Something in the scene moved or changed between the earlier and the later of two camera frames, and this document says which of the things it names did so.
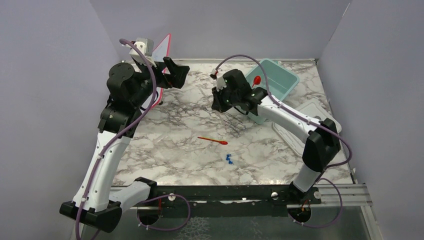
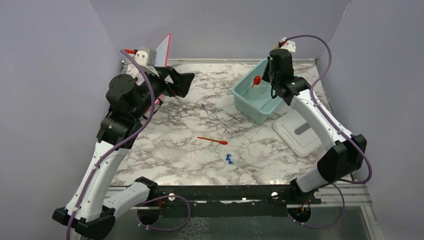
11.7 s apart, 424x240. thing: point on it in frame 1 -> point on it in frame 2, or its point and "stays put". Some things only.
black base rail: [229, 201] stays put
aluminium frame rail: [352, 195] stays put
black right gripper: [216, 104] -> [265, 76]
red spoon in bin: [257, 80] stays put
